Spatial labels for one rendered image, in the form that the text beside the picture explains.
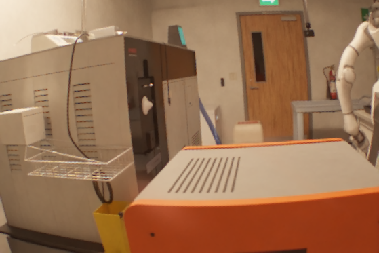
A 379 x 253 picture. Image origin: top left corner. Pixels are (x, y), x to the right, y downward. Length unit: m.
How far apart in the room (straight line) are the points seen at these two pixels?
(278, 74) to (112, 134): 4.08
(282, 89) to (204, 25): 1.50
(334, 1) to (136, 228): 4.93
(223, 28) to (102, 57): 4.02
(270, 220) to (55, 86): 0.85
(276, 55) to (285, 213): 4.53
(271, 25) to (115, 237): 4.34
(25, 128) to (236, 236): 0.74
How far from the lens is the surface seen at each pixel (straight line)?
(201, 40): 4.97
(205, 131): 4.35
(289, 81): 4.93
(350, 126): 1.67
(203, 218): 0.45
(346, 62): 1.65
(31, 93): 1.18
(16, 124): 1.02
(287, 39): 4.95
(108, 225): 0.97
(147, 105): 1.14
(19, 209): 1.39
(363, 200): 0.46
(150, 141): 1.15
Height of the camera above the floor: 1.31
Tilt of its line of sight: 8 degrees down
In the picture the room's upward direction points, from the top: 4 degrees counter-clockwise
